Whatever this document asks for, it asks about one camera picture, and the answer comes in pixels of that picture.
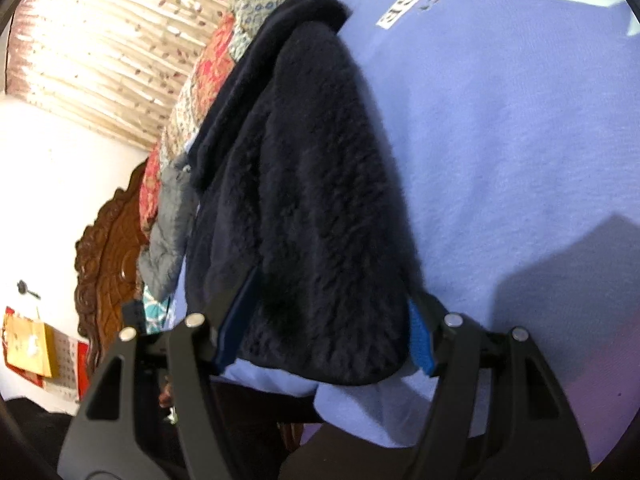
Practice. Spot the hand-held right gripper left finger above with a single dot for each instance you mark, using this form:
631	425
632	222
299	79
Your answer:
235	325

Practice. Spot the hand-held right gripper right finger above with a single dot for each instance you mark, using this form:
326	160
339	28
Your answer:
422	340

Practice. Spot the black fleece garment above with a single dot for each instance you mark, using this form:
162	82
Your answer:
325	210

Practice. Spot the teal wave-patterned quilt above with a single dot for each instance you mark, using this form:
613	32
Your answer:
157	310

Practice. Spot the grey down jacket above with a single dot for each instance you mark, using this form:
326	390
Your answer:
167	230

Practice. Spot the carved wooden headboard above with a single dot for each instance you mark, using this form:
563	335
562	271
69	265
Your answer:
107	270

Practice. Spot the blue printed bed sheet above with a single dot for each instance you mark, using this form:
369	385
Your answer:
500	135

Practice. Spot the red floral patchwork quilt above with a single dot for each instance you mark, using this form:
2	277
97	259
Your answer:
215	60

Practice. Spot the beige leaf-print curtain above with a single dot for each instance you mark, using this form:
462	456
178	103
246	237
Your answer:
100	60

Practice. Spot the red wall calendar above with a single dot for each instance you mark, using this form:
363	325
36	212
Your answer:
30	345

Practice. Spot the black wall hook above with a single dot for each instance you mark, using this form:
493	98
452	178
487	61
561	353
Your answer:
25	288

